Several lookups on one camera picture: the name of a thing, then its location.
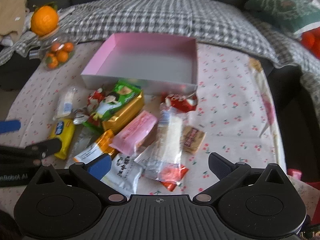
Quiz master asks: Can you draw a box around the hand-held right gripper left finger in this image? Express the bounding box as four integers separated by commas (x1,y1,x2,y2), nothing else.
31,154,125,203

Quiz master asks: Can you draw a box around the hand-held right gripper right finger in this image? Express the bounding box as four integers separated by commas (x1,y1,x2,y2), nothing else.
194,152,288,203

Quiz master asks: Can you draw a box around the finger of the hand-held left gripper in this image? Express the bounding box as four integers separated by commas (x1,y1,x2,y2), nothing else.
0,119,22,134
0,137,63,167

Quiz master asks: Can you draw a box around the yellow snack packet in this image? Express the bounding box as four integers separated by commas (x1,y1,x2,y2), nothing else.
47,120,75,160

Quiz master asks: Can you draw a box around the orange white snack packet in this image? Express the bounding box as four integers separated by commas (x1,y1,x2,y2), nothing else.
156,164,189,192
72,129,118,165

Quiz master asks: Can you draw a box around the white black print snack packet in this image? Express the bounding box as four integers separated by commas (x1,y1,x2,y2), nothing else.
101,154,144,198

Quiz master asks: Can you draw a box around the small brown biscuit packet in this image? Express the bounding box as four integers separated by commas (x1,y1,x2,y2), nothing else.
181,126,207,154

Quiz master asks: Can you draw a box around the white blue label snack packet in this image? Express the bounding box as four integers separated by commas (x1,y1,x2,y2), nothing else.
54,86,77,119

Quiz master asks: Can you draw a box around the long clear rice cracker packet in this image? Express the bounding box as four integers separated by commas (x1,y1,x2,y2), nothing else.
135,107,184,180

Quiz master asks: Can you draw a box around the green cartoon snack packet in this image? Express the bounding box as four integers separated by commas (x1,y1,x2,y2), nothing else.
82,79,143,133

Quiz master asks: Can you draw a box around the pink cardboard box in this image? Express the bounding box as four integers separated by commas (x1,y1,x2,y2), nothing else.
80,32,199,96

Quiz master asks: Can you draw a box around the clear plastic wrapper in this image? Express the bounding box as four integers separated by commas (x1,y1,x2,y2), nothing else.
72,127,93,155

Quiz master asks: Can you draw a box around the silver wrapped candy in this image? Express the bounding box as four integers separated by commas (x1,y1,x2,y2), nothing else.
72,109,88,125

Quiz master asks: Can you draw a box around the pink snack packet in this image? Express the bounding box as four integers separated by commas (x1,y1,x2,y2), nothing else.
110,110,159,157

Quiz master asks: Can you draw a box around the gold foil snack packet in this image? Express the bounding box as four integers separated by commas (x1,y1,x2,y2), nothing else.
102,91,145,134

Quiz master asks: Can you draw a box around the floral cherry tablecloth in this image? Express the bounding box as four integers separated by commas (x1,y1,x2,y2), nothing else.
0,40,292,210

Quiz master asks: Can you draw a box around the red white candy packet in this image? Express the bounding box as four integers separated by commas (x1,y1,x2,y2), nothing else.
86,87,107,117

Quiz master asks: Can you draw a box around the red white snack packet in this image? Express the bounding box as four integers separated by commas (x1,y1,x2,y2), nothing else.
161,92,198,113

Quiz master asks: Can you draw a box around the glass jar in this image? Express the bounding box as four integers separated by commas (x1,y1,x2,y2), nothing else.
39,34,77,70

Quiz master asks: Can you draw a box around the pile of small tangerines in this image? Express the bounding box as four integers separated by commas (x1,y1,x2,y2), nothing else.
45,42,75,69

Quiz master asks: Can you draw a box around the orange fruit shaped jar lid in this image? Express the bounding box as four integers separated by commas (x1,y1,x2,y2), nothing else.
29,1,60,37

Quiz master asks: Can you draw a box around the beige cloth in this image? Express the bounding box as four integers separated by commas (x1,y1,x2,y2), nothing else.
0,0,33,46

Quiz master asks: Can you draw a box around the orange plush toy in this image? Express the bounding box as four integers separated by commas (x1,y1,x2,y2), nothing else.
299,27,320,60

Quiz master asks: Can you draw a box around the grey checked blanket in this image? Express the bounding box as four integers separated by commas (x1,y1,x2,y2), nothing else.
0,0,320,100

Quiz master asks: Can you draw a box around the green branch pattern cushion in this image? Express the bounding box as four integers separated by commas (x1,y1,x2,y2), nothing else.
244,0,320,36

